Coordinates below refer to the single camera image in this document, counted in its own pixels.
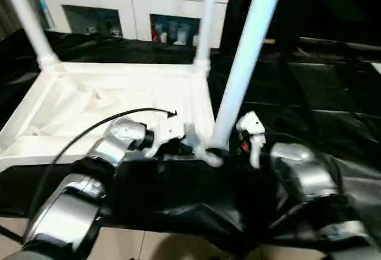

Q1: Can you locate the black metal rail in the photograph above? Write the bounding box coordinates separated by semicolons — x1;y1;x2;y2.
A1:
298;36;381;54

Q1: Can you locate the black metal table frame leg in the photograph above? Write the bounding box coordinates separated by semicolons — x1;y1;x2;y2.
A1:
0;225;24;244

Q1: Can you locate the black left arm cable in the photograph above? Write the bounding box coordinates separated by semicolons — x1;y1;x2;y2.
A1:
24;108;178;237

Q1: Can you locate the white plastic table leg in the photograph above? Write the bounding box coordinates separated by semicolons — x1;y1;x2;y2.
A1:
206;0;288;155
0;0;61;71
193;0;220;74

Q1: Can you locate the grey curtain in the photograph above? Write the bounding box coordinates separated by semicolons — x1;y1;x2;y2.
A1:
0;0;38;37

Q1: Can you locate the white glass-door cabinet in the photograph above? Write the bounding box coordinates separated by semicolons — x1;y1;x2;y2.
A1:
36;0;230;50

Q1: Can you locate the black mat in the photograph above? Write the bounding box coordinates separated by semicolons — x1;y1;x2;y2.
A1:
0;29;381;255

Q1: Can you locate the white plastic table top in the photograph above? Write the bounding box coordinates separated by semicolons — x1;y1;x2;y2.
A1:
0;61;224;173

